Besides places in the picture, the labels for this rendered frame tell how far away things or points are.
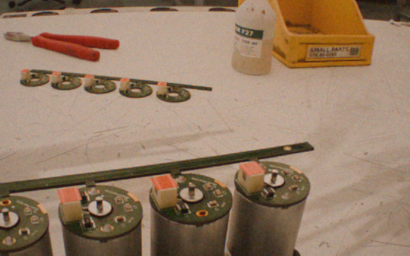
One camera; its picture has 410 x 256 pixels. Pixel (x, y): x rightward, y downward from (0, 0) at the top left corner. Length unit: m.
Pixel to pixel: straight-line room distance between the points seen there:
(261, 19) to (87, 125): 0.16
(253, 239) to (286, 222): 0.01
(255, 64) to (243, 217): 0.26
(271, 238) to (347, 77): 0.30
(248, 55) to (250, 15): 0.03
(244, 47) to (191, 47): 0.08
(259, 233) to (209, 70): 0.27
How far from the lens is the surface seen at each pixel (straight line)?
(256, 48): 0.41
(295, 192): 0.16
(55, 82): 0.38
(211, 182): 0.16
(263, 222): 0.16
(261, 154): 0.18
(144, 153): 0.29
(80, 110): 0.34
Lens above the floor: 0.90
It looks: 27 degrees down
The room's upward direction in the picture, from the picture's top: 5 degrees clockwise
